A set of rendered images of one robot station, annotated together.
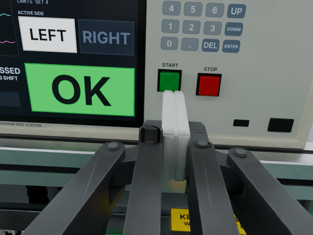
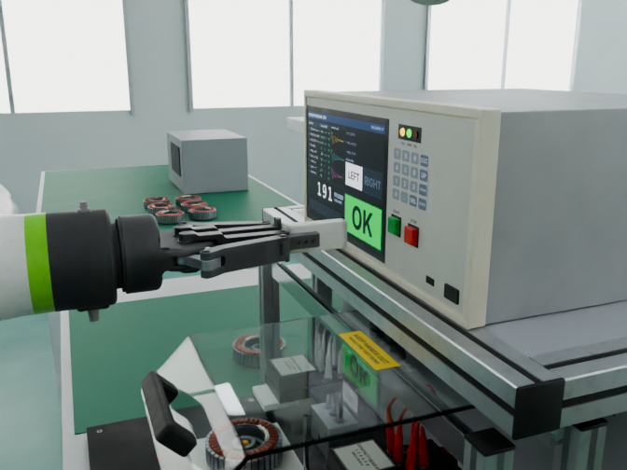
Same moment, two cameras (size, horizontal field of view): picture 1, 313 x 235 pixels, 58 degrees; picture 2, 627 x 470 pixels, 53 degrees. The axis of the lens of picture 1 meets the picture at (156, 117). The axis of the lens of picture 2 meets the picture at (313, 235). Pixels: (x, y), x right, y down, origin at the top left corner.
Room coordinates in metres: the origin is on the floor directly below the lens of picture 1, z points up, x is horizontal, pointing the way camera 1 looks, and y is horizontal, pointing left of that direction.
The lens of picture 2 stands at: (-0.08, -0.61, 1.36)
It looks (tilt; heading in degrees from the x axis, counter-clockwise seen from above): 15 degrees down; 68
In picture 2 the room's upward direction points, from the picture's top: straight up
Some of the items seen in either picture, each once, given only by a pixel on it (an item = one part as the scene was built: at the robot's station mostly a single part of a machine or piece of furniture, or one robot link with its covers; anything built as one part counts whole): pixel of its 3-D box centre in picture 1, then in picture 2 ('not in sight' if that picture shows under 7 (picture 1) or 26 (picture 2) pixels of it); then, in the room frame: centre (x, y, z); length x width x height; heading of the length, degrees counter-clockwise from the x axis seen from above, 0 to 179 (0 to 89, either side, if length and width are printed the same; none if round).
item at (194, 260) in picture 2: not in sight; (189, 258); (0.02, -0.05, 1.18); 0.05 x 0.05 x 0.02; 88
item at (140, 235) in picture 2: not in sight; (165, 250); (0.01, -0.01, 1.18); 0.09 x 0.08 x 0.07; 179
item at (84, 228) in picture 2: not in sight; (86, 262); (-0.07, -0.01, 1.18); 0.09 x 0.06 x 0.12; 89
